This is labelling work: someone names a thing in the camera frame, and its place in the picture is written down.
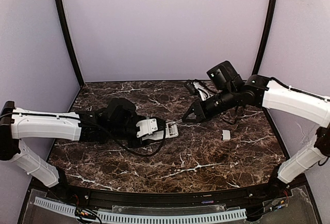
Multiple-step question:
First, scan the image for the white remote control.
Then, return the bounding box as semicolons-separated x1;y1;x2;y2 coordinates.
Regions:
141;123;179;142

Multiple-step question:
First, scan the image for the left black frame post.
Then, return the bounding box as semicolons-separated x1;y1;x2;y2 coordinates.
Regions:
55;0;85;88

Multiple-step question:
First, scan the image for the white battery cover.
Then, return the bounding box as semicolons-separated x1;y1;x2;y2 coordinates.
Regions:
222;130;231;141

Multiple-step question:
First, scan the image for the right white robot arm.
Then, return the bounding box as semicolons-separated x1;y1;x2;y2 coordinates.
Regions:
182;61;329;184

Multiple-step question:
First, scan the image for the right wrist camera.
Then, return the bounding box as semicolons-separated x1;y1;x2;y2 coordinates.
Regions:
184;79;211;101

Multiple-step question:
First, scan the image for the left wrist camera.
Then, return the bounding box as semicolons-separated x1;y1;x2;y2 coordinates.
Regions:
136;118;170;140

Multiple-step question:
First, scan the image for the black front table rail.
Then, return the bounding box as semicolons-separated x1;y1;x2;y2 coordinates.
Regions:
68;185;270;208

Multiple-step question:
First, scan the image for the white slotted cable duct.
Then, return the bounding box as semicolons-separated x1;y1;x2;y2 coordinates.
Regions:
34;197;247;223

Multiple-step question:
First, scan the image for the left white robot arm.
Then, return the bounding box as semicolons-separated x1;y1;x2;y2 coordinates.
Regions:
1;98;147;189

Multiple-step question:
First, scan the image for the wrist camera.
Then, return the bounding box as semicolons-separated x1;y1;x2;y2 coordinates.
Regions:
136;118;170;140
184;79;211;101

